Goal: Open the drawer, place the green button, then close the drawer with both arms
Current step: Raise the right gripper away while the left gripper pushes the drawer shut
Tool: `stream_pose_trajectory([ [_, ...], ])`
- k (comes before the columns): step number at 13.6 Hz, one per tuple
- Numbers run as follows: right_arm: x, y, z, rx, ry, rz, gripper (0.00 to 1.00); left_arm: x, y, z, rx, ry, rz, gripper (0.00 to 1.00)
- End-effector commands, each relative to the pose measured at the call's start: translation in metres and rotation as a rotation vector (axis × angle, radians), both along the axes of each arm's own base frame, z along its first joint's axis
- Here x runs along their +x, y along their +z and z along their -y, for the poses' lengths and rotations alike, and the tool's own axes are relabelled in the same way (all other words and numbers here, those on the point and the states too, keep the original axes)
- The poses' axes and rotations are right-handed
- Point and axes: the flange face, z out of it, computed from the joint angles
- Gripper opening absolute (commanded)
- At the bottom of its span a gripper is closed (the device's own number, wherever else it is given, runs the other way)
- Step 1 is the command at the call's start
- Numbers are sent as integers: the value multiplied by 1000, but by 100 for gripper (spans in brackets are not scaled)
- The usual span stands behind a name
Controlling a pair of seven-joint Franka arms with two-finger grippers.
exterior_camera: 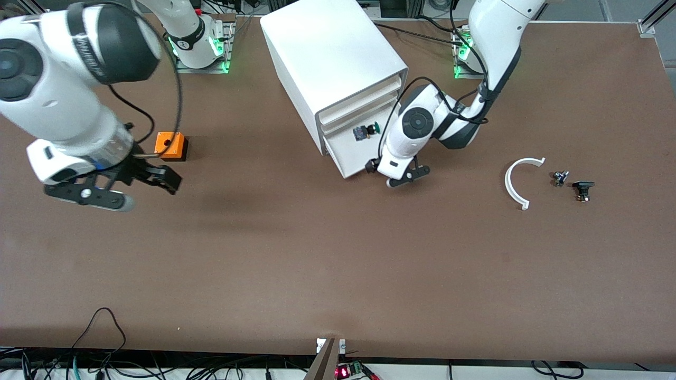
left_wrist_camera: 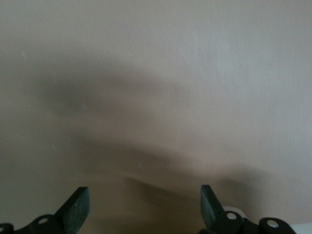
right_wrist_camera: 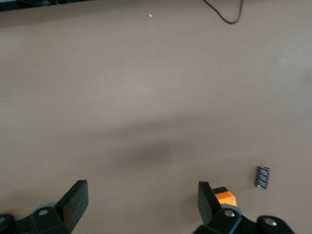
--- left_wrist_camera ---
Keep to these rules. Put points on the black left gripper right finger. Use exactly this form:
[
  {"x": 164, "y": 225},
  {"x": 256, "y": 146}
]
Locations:
[{"x": 209, "y": 207}]

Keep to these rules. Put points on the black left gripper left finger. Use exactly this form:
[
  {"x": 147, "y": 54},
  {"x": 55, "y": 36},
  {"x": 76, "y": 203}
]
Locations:
[{"x": 73, "y": 212}]

